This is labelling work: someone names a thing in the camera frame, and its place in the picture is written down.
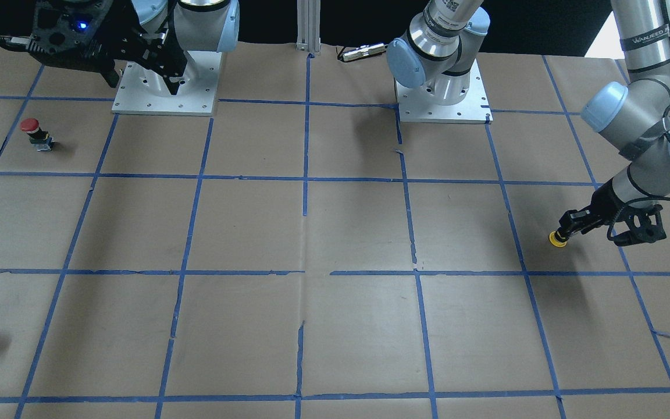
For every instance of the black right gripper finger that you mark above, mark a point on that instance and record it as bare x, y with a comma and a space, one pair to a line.
159, 53
89, 57

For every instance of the aluminium frame post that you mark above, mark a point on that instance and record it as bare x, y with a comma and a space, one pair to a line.
308, 14

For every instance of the red push button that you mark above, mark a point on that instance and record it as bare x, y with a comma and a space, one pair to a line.
40, 139

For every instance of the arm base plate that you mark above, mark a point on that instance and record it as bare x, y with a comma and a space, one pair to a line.
143, 92

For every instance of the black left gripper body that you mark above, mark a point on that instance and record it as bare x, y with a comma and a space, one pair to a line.
604, 205

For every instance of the yellow push button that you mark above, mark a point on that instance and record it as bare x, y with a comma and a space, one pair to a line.
556, 240

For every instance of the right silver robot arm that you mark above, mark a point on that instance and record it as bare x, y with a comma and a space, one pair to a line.
198, 25

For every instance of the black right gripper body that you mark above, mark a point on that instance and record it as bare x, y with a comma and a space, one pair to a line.
115, 36

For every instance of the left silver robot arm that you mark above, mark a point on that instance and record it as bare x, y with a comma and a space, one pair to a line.
434, 57

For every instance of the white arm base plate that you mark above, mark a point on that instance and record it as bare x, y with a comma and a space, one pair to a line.
446, 99

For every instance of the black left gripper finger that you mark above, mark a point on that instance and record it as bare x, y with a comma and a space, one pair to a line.
574, 217
569, 231

